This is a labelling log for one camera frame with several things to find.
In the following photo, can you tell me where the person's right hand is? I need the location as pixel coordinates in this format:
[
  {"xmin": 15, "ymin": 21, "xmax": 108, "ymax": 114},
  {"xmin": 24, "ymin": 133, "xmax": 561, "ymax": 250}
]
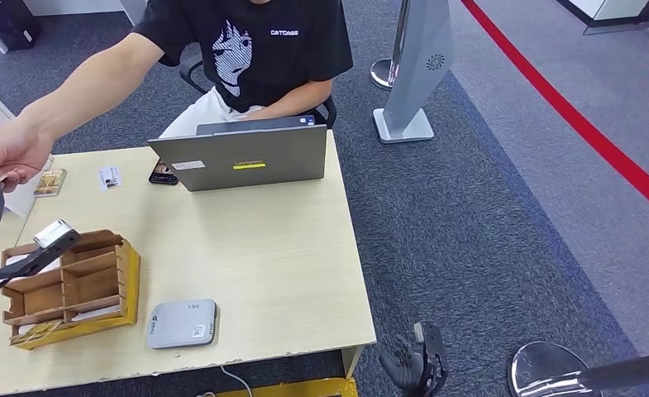
[{"xmin": 0, "ymin": 117, "xmax": 57, "ymax": 193}]

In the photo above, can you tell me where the person's left hand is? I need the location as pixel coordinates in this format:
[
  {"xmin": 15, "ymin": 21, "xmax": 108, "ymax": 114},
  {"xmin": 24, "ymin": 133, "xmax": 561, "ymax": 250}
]
[{"xmin": 242, "ymin": 107, "xmax": 279, "ymax": 122}]

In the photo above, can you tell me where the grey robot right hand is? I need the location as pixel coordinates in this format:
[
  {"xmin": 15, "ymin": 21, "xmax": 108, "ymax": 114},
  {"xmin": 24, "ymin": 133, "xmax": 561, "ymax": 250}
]
[{"xmin": 379, "ymin": 334, "xmax": 427, "ymax": 397}]

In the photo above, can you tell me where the white card in organizer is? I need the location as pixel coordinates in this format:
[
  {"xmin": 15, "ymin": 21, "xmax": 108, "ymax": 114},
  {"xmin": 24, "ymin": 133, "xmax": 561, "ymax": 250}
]
[
  {"xmin": 5, "ymin": 254, "xmax": 62, "ymax": 275},
  {"xmin": 70, "ymin": 305, "xmax": 122, "ymax": 323}
]

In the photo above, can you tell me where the person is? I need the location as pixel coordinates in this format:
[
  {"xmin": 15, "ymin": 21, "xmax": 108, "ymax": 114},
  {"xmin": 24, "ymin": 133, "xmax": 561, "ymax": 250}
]
[{"xmin": 0, "ymin": 0, "xmax": 354, "ymax": 194}]

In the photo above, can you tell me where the white printed card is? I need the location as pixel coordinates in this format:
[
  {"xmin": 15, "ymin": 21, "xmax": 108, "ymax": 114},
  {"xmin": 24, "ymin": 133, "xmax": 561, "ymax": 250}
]
[{"xmin": 98, "ymin": 165, "xmax": 122, "ymax": 192}]

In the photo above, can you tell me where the wooden card organizer box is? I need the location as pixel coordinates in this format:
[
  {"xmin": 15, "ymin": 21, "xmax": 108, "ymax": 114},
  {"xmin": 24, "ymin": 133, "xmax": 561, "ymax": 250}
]
[{"xmin": 1, "ymin": 228, "xmax": 141, "ymax": 352}]

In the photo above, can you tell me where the white card reader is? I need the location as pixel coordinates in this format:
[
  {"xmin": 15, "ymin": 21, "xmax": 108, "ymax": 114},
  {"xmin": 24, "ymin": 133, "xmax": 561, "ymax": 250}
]
[{"xmin": 146, "ymin": 299, "xmax": 219, "ymax": 351}]

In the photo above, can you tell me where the grey laptop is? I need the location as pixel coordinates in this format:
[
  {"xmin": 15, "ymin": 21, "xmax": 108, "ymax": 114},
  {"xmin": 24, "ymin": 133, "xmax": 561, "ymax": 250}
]
[{"xmin": 147, "ymin": 115, "xmax": 329, "ymax": 193}]

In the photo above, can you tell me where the white table leg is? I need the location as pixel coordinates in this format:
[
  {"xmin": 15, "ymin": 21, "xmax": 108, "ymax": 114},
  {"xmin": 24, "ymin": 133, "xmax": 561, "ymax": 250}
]
[{"xmin": 341, "ymin": 346, "xmax": 365, "ymax": 380}]

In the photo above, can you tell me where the black office chair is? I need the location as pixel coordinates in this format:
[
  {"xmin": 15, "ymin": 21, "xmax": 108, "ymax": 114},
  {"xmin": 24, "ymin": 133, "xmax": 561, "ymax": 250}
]
[{"xmin": 179, "ymin": 51, "xmax": 339, "ymax": 130}]

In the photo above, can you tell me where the black phone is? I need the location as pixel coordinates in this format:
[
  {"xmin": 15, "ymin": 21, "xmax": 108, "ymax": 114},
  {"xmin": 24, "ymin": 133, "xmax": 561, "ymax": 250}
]
[{"xmin": 148, "ymin": 159, "xmax": 179, "ymax": 186}]

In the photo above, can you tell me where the chrome stanchion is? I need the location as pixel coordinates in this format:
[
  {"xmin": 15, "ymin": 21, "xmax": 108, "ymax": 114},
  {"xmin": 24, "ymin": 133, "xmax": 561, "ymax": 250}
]
[
  {"xmin": 507, "ymin": 341, "xmax": 649, "ymax": 397},
  {"xmin": 370, "ymin": 0, "xmax": 413, "ymax": 92}
]

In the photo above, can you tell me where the black box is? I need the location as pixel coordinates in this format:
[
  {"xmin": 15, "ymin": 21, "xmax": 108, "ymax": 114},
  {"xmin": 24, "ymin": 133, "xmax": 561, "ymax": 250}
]
[{"xmin": 0, "ymin": 0, "xmax": 43, "ymax": 51}]

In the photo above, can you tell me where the grey sign stand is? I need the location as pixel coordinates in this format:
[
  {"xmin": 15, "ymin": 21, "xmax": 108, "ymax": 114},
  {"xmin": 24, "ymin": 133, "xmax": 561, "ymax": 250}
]
[{"xmin": 372, "ymin": 0, "xmax": 454, "ymax": 145}]

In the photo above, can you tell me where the red floor tape line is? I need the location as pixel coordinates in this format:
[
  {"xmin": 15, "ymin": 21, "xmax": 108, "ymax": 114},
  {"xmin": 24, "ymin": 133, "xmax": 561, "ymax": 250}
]
[{"xmin": 460, "ymin": 0, "xmax": 649, "ymax": 223}]

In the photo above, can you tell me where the white display counter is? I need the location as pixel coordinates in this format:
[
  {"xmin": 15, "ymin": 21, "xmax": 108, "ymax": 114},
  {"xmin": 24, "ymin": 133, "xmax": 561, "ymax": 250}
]
[{"xmin": 555, "ymin": 0, "xmax": 649, "ymax": 36}]

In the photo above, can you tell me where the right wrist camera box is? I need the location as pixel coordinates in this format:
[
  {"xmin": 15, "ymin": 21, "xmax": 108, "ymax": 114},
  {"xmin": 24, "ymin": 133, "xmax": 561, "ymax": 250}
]
[{"xmin": 413, "ymin": 321, "xmax": 446, "ymax": 363}]

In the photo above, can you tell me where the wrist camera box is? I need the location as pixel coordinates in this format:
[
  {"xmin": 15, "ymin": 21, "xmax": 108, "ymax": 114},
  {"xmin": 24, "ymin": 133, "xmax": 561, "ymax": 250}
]
[
  {"xmin": 0, "ymin": 218, "xmax": 83, "ymax": 283},
  {"xmin": 413, "ymin": 321, "xmax": 446, "ymax": 363}
]

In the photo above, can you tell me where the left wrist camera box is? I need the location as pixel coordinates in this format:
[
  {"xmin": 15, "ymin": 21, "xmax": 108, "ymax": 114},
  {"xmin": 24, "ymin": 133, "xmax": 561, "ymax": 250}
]
[{"xmin": 0, "ymin": 218, "xmax": 83, "ymax": 283}]

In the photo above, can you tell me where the thin white cable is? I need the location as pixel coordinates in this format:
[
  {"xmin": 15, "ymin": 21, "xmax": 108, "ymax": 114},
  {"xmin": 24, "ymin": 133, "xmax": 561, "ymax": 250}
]
[{"xmin": 220, "ymin": 366, "xmax": 254, "ymax": 397}]

